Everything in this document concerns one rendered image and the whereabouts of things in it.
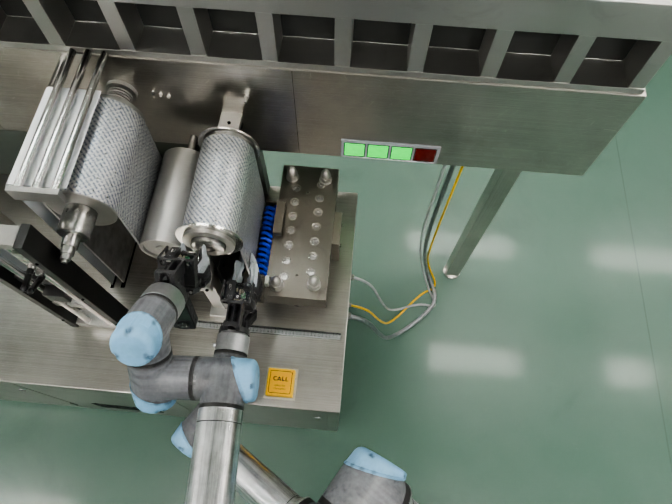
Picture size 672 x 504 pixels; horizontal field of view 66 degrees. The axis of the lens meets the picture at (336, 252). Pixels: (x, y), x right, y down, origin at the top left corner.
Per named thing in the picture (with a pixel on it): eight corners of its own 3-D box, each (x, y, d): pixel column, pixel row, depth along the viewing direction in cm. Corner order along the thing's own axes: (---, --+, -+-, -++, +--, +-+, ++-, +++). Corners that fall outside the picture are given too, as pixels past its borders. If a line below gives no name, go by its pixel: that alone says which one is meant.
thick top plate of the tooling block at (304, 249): (266, 302, 137) (263, 295, 131) (285, 176, 153) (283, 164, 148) (326, 307, 136) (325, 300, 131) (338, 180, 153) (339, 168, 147)
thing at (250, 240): (250, 278, 134) (239, 249, 117) (263, 201, 144) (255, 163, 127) (252, 279, 134) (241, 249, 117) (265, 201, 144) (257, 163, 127)
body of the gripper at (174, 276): (204, 247, 102) (184, 275, 91) (206, 284, 106) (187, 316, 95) (166, 243, 102) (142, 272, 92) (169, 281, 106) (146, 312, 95)
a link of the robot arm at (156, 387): (191, 418, 88) (185, 367, 83) (126, 416, 88) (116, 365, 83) (203, 388, 95) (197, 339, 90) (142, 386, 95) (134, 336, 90)
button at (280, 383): (266, 396, 134) (264, 394, 131) (269, 369, 136) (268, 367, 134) (292, 398, 133) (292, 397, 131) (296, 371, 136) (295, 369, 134)
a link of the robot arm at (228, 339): (249, 358, 120) (215, 354, 120) (252, 338, 122) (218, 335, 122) (245, 350, 113) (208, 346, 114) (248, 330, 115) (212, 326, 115)
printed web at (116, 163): (122, 282, 146) (26, 187, 100) (142, 210, 156) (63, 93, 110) (258, 294, 145) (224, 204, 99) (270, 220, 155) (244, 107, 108)
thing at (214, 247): (232, 252, 113) (209, 258, 117) (233, 244, 114) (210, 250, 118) (206, 238, 108) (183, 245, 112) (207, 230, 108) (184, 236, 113)
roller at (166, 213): (148, 259, 126) (131, 238, 115) (171, 172, 136) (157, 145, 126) (197, 264, 126) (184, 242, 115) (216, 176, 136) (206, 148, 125)
